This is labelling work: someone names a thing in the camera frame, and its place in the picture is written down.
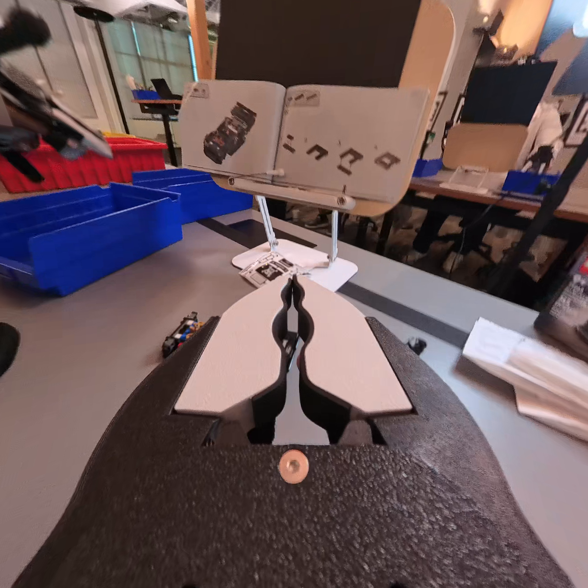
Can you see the book stand with white base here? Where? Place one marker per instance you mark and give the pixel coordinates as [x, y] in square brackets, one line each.
[321, 271]

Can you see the small blue parts bin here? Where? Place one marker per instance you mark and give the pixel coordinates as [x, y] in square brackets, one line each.
[528, 181]
[427, 167]
[144, 94]

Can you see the black and white sticker sheet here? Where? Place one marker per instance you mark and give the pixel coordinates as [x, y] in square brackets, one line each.
[266, 271]

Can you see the instruction booklet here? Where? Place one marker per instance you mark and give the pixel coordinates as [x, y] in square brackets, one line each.
[358, 128]

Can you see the wooden standing desk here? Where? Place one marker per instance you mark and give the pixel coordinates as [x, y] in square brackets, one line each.
[156, 103]

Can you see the partly built lego car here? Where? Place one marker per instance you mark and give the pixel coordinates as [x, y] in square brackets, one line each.
[181, 333]

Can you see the white paper sheets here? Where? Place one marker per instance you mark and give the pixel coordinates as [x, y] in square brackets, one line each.
[528, 367]

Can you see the black laptop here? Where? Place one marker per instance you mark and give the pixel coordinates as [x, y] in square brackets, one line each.
[163, 87]

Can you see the wooden desk with black legs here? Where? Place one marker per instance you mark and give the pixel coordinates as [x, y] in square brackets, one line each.
[505, 197]

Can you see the lego set box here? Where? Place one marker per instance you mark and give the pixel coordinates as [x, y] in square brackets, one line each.
[569, 298]

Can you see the beige and black desk divider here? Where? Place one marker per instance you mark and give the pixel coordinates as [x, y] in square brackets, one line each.
[500, 105]

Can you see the black floor lamp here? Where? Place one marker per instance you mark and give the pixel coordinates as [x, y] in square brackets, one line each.
[94, 13]

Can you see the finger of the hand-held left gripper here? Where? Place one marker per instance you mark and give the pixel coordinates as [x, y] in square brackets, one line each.
[87, 135]

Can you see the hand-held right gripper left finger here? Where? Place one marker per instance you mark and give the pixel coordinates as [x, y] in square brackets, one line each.
[229, 363]

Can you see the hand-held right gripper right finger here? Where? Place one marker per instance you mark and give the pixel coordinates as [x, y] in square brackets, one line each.
[358, 363]

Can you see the black slanted stand pole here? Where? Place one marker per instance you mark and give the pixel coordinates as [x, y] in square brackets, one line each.
[542, 206]

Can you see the red plastic bin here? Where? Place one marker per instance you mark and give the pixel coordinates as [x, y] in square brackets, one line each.
[92, 165]

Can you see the black lego panel piece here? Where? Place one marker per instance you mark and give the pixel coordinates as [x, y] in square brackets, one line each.
[417, 344]

